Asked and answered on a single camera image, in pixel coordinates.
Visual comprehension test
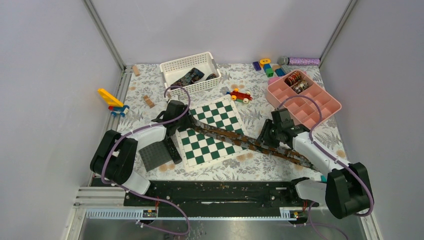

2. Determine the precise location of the brown floral tie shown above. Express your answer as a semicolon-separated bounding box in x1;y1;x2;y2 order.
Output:
192;120;319;172

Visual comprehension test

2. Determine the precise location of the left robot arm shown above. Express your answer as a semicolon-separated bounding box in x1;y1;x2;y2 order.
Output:
89;100;192;206

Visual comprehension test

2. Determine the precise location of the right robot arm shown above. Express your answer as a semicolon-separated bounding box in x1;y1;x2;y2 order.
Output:
258;108;375;219

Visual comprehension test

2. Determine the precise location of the floral table mat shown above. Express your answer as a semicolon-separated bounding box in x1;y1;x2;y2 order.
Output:
113;63;321;181

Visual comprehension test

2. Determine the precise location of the wooden block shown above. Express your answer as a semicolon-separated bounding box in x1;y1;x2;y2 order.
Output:
132;65;140;77
143;95;155;108

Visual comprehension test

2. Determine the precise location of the dark blue patterned tie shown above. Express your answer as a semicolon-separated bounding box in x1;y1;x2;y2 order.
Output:
166;67;221;93

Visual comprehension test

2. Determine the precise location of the white plastic basket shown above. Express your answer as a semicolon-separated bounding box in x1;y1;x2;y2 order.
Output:
159;51;222;96

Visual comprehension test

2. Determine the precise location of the black microphone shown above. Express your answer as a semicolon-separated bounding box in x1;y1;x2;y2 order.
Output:
164;138;182;165

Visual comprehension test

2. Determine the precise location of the pink compartment tray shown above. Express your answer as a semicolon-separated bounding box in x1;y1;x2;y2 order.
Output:
265;69;342;129

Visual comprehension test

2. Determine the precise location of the red toy car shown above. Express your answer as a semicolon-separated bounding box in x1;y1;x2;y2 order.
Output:
226;88;253;104

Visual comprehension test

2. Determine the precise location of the green white chessboard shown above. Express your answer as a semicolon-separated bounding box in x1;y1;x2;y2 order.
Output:
175;95;249;172

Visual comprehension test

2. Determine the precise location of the grey lego baseplate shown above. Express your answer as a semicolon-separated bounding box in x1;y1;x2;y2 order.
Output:
138;141;172;172

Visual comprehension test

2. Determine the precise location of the brown rolled tie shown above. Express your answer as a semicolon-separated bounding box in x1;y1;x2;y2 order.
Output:
291;80;310;94

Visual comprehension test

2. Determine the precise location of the pink cylinder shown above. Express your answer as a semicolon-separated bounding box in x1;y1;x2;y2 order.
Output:
267;76;280;85

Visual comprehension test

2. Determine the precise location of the yellow blue toy crane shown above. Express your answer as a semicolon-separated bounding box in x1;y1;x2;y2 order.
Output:
97;88;130;117

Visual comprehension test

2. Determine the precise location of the green block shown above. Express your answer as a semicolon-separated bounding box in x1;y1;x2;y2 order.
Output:
264;68;274;78

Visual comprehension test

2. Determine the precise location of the red rolled tie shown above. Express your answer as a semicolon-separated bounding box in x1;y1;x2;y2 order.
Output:
284;71;302;87

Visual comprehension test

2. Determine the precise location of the blue block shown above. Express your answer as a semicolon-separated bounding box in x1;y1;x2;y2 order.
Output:
274;68;286;77

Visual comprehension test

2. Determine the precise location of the purple block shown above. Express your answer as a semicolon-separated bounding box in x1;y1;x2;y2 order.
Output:
252;61;262;71

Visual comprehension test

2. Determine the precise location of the teal block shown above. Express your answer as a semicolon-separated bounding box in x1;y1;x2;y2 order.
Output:
320;175;327;183

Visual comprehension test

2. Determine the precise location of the purple glitter microphone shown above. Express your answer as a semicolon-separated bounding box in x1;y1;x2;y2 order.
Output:
277;56;321;66

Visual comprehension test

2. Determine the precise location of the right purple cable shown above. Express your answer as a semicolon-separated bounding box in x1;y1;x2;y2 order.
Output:
277;94;375;240

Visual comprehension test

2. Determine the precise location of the yellow ring block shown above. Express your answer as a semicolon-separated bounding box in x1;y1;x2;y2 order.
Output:
259;58;271;66

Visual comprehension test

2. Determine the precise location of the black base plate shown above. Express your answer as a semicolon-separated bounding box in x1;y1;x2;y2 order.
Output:
145;180;311;218

